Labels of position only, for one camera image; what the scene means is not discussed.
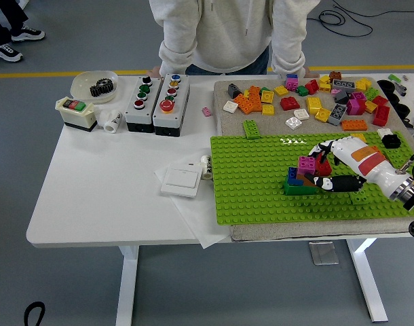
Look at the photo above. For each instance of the person's left hand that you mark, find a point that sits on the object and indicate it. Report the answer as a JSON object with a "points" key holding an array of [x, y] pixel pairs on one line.
{"points": [[309, 71]]}

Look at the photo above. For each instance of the person's right hand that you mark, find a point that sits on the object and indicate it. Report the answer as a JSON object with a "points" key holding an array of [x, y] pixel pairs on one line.
{"points": [[156, 72]]}

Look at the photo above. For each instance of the robot right hand white shell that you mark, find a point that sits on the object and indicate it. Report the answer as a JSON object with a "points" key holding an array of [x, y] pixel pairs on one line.
{"points": [[370, 163]]}

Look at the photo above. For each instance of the pink square brick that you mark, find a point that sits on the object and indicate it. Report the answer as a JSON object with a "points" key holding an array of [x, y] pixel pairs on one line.
{"points": [[307, 165], [292, 85]]}

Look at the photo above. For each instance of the brown brick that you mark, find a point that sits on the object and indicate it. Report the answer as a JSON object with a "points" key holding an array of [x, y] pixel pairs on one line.
{"points": [[336, 75], [305, 181]]}

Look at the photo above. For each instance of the dark green tall brick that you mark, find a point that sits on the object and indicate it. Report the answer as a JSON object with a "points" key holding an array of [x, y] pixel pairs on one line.
{"points": [[300, 191]]}

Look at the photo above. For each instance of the blue brick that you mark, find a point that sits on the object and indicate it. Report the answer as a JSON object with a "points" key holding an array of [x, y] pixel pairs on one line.
{"points": [[292, 176], [292, 77]]}

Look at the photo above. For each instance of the person's left forearm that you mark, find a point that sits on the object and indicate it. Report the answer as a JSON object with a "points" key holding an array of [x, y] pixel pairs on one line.
{"points": [[288, 51]]}

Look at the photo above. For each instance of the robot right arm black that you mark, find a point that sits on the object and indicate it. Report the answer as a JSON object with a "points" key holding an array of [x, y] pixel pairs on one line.
{"points": [[404, 190]]}

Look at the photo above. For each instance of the person's right forearm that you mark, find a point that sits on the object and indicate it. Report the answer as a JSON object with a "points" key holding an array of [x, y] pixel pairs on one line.
{"points": [[174, 54]]}

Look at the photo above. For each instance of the green baseplate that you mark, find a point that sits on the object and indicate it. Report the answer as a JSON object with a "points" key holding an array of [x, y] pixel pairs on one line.
{"points": [[247, 176]]}

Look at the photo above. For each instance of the yellow square brick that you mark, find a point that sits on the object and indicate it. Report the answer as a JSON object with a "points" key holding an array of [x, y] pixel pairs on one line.
{"points": [[360, 136], [268, 110], [281, 90], [267, 96]]}

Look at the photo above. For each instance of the black gear-shaped block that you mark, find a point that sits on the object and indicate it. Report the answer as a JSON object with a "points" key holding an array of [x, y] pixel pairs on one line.
{"points": [[391, 142]]}

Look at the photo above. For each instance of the grey four-button control box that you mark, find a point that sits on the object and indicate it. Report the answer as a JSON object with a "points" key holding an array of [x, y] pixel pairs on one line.
{"points": [[142, 102]]}

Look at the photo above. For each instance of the light green flat wide brick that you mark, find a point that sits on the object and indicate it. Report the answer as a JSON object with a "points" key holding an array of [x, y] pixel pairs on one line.
{"points": [[402, 156]]}

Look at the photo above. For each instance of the small pink brick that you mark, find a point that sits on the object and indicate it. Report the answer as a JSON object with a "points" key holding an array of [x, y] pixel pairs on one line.
{"points": [[335, 92], [207, 111]]}

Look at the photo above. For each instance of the white small brick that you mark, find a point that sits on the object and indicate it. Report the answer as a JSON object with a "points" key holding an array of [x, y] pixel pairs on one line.
{"points": [[384, 132]]}

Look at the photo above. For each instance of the light green flat long brick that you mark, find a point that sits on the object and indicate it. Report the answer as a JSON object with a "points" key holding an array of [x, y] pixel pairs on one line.
{"points": [[360, 198]]}

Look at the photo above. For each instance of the grey long brick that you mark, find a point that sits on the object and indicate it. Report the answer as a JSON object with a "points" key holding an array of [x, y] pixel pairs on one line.
{"points": [[337, 114], [344, 85]]}

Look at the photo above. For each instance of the red square brick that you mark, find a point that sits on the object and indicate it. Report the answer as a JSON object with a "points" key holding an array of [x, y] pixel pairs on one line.
{"points": [[290, 103]]}

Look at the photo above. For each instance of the orange long brick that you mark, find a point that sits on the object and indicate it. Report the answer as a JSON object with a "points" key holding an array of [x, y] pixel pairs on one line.
{"points": [[354, 125], [243, 103]]}

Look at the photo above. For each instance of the white square brick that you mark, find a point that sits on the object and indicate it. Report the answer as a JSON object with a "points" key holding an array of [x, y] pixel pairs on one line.
{"points": [[301, 114], [293, 122], [231, 106]]}

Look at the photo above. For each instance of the grey control box emergency stop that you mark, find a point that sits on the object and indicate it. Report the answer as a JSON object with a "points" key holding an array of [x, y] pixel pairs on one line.
{"points": [[169, 115]]}

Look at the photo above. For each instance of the red long brick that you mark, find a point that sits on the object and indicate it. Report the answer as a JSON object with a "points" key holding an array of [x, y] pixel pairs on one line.
{"points": [[325, 168]]}

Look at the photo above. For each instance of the black gear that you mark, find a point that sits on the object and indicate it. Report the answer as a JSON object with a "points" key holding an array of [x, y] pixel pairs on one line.
{"points": [[105, 85], [95, 91]]}

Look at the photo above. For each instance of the magenta brick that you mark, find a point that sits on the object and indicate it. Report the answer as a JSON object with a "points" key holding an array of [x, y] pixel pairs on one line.
{"points": [[358, 96], [355, 108]]}

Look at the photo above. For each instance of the white tube with writing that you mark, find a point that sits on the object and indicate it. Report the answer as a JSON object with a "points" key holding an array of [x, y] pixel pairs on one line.
{"points": [[112, 121], [207, 168]]}

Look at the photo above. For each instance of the plain white tube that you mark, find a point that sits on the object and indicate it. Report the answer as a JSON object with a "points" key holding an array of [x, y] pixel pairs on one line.
{"points": [[101, 117]]}

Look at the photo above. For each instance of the white bowl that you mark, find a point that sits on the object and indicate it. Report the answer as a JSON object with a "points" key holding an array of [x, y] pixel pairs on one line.
{"points": [[81, 83]]}

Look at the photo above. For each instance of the dark grey sloped brick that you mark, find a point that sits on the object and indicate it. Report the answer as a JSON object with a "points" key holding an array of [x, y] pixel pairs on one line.
{"points": [[234, 91]]}

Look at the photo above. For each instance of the person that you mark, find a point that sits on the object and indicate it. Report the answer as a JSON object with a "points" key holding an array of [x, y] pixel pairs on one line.
{"points": [[227, 34], [28, 34]]}

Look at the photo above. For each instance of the grey metal clip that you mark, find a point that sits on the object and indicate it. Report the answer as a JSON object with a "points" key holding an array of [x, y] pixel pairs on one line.
{"points": [[401, 89]]}

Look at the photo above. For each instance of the light green six-stud brick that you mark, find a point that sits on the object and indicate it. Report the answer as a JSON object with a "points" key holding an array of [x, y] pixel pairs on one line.
{"points": [[251, 129]]}

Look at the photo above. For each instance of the light green small flat piece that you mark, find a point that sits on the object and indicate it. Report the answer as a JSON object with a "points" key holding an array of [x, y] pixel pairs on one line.
{"points": [[395, 78]]}

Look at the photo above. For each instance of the metal floor plate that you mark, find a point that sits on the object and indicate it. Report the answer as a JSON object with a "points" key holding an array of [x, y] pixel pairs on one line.
{"points": [[324, 253]]}

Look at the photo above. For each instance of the white table leg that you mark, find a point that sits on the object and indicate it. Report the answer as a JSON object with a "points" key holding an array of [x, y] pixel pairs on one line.
{"points": [[366, 278], [127, 288]]}

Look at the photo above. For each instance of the white paper sheet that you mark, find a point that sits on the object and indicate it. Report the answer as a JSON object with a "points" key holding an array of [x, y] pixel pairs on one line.
{"points": [[193, 217]]}

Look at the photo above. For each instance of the cream switch box red green buttons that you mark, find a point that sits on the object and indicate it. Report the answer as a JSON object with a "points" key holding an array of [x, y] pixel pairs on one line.
{"points": [[74, 115]]}

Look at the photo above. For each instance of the white wall switch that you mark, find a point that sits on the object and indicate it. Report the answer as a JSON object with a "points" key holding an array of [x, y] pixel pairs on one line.
{"points": [[180, 183]]}

